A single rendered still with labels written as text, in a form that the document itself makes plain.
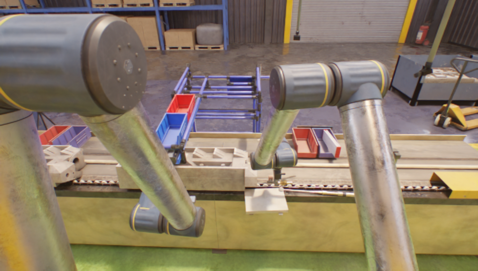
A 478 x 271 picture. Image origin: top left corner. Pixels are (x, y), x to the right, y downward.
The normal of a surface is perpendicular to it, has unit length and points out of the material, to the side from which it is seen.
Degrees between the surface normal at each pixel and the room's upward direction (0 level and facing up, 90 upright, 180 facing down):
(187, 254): 0
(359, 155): 72
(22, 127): 90
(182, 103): 94
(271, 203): 0
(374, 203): 65
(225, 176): 80
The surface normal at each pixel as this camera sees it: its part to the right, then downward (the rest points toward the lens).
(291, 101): 0.15, 0.69
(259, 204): -0.01, -0.88
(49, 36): -0.09, -0.30
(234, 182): -0.04, 0.33
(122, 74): 0.99, 0.04
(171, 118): -0.04, 0.54
